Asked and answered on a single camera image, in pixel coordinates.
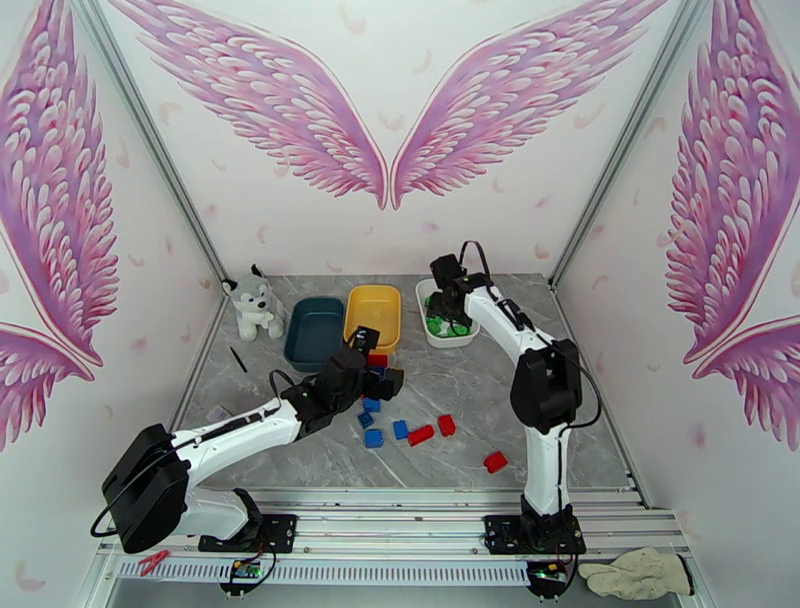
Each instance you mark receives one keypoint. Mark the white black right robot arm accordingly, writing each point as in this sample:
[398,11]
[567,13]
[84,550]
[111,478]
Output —
[544,450]

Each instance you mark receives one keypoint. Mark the small clear plastic piece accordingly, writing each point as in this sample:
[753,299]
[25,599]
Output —
[219,412]

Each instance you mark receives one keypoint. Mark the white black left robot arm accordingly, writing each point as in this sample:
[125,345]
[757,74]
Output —
[237,431]

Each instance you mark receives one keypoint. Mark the yellow plastic bin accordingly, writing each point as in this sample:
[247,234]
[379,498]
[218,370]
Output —
[375,309]

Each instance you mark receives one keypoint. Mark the red lego brick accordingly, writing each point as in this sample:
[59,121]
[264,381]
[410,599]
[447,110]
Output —
[446,425]
[420,435]
[377,360]
[495,462]

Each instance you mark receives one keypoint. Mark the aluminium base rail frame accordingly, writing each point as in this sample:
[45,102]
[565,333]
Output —
[387,519]

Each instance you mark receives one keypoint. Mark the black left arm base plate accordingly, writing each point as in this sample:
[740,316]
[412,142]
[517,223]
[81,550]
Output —
[278,531]

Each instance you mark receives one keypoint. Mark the red plastic clip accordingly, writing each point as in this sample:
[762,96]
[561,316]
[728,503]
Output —
[153,561]

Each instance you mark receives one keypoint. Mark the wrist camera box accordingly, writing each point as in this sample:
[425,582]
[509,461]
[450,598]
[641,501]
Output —
[364,339]
[447,270]

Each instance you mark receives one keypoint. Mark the teal plastic bin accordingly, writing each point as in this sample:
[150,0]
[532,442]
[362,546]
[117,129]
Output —
[312,331]

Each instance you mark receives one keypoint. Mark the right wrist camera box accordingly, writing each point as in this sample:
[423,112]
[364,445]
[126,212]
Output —
[447,270]

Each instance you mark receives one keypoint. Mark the blue lego brick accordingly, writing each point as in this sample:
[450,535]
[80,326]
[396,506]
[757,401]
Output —
[364,420]
[374,438]
[400,429]
[372,405]

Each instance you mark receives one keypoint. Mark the white work glove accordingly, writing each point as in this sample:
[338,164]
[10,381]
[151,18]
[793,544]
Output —
[631,575]

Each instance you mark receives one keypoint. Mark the grey white husky plush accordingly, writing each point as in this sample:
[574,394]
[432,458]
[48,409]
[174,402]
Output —
[253,306]

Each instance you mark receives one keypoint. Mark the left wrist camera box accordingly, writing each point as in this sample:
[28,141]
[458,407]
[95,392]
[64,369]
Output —
[364,339]

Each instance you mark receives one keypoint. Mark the white plastic bin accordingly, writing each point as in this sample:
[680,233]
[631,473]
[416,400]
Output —
[425,337]

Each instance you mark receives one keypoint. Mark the small controller circuit board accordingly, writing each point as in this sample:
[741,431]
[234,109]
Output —
[245,570]
[549,572]

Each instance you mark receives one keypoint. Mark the thin black pen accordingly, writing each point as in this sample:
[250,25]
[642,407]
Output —
[238,360]

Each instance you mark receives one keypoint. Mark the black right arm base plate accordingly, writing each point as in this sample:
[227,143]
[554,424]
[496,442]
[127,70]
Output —
[500,534]

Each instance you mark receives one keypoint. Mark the aluminium frame post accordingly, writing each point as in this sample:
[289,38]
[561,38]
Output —
[156,144]

